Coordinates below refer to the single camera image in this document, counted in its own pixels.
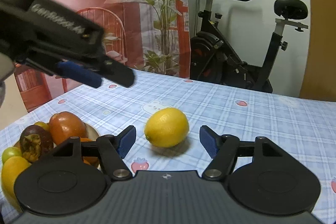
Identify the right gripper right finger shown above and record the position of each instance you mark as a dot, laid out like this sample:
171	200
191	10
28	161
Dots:
224	150

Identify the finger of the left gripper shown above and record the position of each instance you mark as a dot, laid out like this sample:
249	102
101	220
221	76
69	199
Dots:
112	70
70	70

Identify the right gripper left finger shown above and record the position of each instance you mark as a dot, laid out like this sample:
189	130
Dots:
111	152

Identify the orange tangerine front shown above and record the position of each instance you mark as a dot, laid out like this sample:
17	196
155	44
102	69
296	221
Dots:
93	161

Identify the cream round plate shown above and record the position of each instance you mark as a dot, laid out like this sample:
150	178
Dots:
92	134

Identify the red apple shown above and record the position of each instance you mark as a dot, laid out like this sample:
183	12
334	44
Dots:
64	125

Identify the yellow lemon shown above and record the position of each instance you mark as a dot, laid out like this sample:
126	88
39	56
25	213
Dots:
11	169
167	128

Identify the yellow-green round fruit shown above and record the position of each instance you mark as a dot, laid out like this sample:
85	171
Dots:
43	125

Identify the green round fruit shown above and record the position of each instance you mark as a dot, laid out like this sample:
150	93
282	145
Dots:
10	152

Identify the gloved left hand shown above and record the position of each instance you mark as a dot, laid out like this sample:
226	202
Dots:
7	68

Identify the blue plaid tablecloth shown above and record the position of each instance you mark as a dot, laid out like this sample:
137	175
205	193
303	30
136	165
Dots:
303	128

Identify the printed room backdrop cloth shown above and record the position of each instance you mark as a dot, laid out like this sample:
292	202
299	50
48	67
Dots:
118	3

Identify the black exercise bike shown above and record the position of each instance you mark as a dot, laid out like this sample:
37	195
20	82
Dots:
251	44

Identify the wooden door panel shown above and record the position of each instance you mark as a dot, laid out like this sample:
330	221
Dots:
319	78

